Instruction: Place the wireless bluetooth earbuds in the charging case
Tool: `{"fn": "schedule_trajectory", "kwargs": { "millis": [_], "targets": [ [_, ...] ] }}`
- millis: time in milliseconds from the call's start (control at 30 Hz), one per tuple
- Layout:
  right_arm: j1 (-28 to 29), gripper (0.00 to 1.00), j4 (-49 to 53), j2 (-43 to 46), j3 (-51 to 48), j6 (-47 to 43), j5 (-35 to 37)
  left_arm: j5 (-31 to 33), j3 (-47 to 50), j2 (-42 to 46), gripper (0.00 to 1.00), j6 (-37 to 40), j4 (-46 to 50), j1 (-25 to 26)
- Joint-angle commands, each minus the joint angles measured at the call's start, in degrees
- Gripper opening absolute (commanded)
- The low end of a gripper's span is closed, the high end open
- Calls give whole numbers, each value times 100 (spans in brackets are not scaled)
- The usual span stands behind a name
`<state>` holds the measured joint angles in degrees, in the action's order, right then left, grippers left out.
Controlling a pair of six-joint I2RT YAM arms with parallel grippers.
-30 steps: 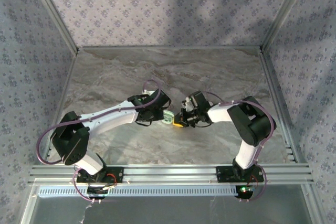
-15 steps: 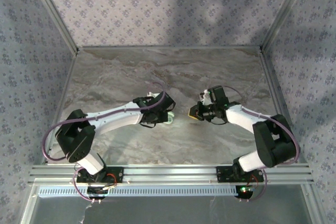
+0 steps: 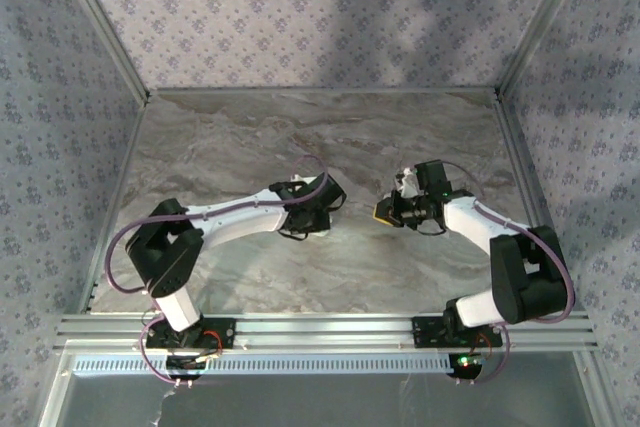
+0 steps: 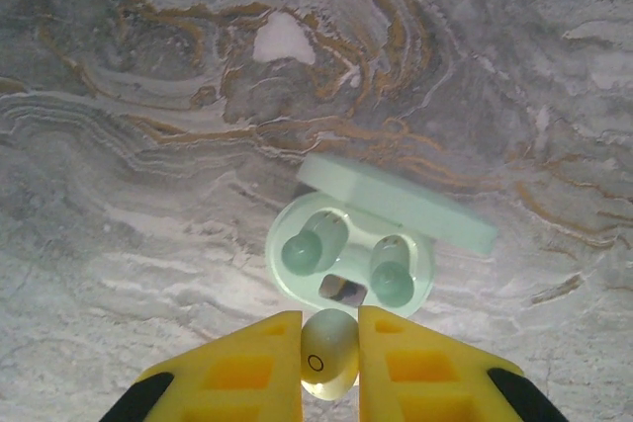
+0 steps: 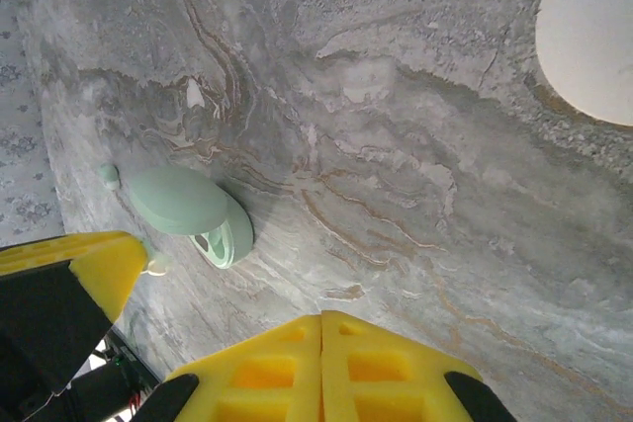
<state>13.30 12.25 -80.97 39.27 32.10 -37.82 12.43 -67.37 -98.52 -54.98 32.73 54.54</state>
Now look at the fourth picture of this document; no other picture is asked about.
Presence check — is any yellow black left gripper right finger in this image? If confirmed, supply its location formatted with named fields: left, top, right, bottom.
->
left=358, top=305, right=570, bottom=422

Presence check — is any white wireless earbud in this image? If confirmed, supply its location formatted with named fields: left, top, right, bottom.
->
left=300, top=307, right=360, bottom=401

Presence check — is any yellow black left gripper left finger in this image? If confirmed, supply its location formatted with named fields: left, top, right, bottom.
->
left=101, top=310, right=304, bottom=422

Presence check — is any white earbud charging case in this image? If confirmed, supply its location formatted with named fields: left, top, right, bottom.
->
left=264, top=152, right=498, bottom=319

